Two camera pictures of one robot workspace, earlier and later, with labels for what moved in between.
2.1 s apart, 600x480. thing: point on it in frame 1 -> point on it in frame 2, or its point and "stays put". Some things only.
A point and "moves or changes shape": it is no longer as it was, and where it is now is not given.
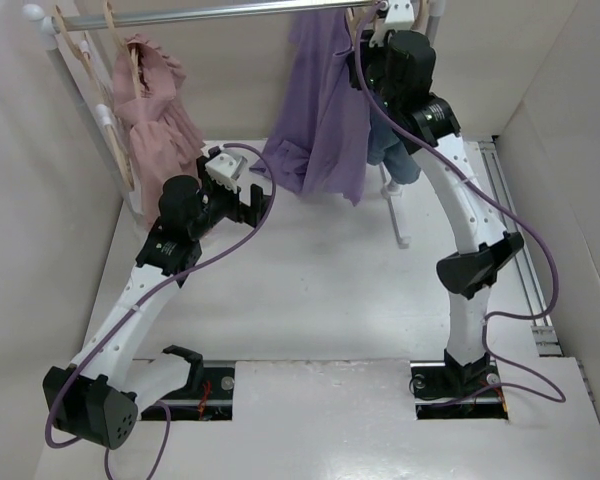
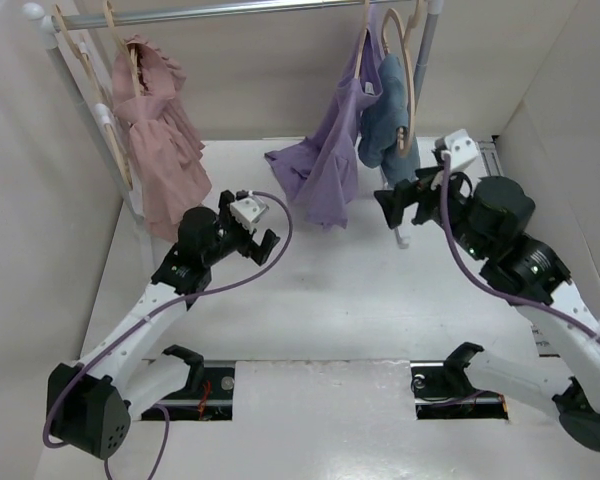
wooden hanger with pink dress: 129,48 stays put
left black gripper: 250,214 -> 249,247
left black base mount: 207,396 stays put
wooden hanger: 101,106 stays put
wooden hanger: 356,17 moves or changes shape
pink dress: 152,99 stays put
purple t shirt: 319,142 moves or changes shape
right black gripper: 374,47 -> 394,201
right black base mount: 449,390 stays put
